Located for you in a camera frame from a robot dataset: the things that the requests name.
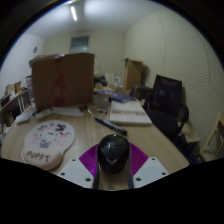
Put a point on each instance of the white paper sheet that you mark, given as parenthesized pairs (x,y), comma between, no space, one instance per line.
(70,111)

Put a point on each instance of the wooden shelf unit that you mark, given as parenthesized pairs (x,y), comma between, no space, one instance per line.
(13,100)

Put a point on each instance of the large brown cardboard box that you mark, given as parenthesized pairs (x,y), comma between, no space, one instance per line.
(61,81)

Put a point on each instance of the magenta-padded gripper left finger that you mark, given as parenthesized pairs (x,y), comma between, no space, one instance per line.
(75,171)

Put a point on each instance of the white open book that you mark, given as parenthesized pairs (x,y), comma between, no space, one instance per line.
(129,113)

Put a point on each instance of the black computer mouse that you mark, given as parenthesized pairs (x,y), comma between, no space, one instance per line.
(113,155)

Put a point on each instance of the round wall clock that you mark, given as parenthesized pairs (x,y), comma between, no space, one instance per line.
(35,50)

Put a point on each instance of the clear plastic container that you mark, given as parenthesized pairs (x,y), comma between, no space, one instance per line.
(101,101)

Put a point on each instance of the printed beige mouse pad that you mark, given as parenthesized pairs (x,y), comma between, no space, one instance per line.
(46,143)

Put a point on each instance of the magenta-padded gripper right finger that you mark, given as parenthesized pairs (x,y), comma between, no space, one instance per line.
(150,171)

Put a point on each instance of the white remote control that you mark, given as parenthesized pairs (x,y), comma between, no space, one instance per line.
(45,113)

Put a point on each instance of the ceiling tube light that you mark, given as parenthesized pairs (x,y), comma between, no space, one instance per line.
(73,13)

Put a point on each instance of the window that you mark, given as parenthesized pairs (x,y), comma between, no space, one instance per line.
(79,44)

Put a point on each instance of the tall open cardboard box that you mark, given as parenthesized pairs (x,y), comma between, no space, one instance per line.
(133,73)

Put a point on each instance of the black office chair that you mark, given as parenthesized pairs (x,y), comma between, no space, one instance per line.
(166,100)

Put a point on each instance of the light wooden chair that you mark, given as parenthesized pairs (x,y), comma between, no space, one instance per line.
(213,140)

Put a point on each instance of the blue book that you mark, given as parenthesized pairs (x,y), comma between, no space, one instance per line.
(120,96)

